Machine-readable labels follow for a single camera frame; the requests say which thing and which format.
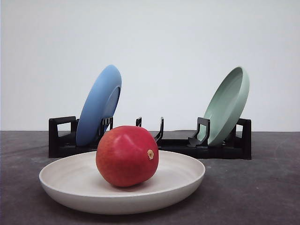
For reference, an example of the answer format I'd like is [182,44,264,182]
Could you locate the red pomegranate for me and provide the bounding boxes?
[96,126,159,187]

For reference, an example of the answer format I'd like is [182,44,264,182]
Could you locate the white plate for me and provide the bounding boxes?
[40,151,205,215]

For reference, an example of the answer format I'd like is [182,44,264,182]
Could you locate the blue plate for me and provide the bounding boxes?
[76,65,122,147]

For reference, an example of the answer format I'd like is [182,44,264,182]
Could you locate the green plate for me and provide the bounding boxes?
[199,67,250,146]

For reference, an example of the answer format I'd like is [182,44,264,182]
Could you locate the black plastic dish rack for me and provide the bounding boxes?
[49,116,252,160]

